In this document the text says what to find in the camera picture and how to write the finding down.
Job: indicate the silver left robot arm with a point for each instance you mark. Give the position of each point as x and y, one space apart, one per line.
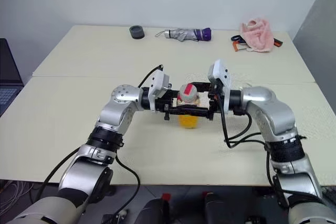
86 161

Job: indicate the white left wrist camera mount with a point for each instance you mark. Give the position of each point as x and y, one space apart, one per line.
158 82

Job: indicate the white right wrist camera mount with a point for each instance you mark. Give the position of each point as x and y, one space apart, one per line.
220 72

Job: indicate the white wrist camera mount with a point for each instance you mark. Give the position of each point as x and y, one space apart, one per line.
220 72
158 82

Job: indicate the orange black hacksaw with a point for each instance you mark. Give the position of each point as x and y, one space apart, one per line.
236 47

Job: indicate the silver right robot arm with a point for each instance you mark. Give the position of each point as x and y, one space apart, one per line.
275 113

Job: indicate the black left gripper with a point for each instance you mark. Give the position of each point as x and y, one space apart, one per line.
161 104

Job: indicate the grey purple folded umbrella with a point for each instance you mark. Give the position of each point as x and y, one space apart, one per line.
186 34

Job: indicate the clear bottle with orange drink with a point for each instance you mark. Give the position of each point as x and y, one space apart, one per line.
188 95

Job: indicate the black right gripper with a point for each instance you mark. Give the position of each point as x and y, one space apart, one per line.
214 103

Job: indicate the pink fluffy towel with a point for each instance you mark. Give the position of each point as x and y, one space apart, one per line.
257 36

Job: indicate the dark rounded shape red mark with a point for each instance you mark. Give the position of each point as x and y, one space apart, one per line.
155 211

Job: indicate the dark laptop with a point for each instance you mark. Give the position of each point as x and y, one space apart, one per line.
9 77

